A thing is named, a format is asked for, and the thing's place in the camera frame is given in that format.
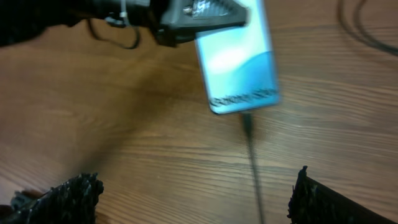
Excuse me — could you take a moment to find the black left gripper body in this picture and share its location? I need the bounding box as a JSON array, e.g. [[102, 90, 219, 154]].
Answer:
[[149, 0, 195, 47]]

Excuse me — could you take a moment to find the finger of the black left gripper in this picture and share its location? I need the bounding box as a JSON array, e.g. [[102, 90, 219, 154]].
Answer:
[[160, 0, 251, 34]]

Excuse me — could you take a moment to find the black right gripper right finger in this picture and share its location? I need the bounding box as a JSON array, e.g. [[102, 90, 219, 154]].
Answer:
[[287, 166, 397, 224]]

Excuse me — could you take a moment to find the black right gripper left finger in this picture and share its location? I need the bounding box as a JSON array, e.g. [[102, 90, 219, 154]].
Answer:
[[1, 173, 104, 224]]

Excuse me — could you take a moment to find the blue Galaxy smartphone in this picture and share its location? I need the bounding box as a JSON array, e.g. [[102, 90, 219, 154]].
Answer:
[[195, 0, 280, 114]]

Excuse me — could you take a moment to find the black USB-C charger cable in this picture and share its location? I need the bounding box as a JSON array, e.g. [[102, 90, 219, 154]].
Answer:
[[241, 112, 267, 224]]

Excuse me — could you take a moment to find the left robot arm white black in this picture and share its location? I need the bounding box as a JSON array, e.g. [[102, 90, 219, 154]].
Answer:
[[1, 0, 249, 49]]

